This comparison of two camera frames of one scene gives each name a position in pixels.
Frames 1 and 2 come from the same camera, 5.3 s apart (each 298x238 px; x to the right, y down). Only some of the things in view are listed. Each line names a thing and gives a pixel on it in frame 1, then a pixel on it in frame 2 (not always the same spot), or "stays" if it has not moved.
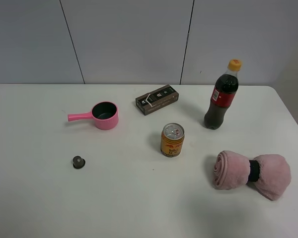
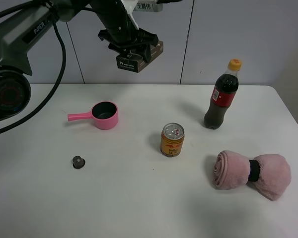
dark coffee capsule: x=78 y=162 stays
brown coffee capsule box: x=157 y=98 → x=136 y=63
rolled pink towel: x=268 y=174 stays
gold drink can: x=172 y=136 stays
